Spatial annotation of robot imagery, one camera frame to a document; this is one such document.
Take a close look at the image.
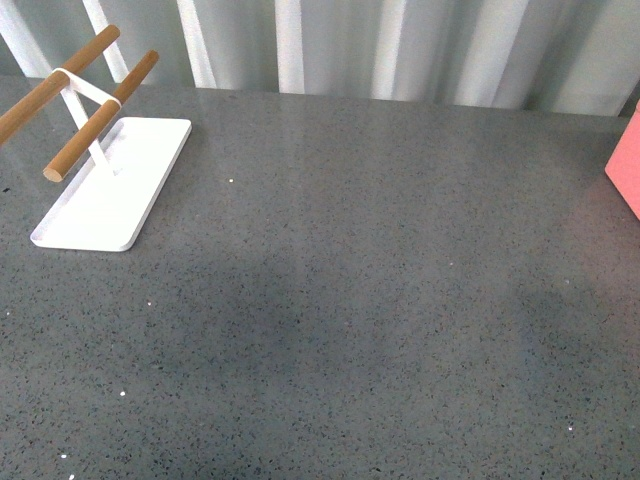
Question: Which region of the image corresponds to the white towel rack stand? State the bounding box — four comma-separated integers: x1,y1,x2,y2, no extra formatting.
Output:
1,25,192,252

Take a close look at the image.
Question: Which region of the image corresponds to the pink box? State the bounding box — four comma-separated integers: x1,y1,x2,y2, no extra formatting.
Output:
605,104,640,218

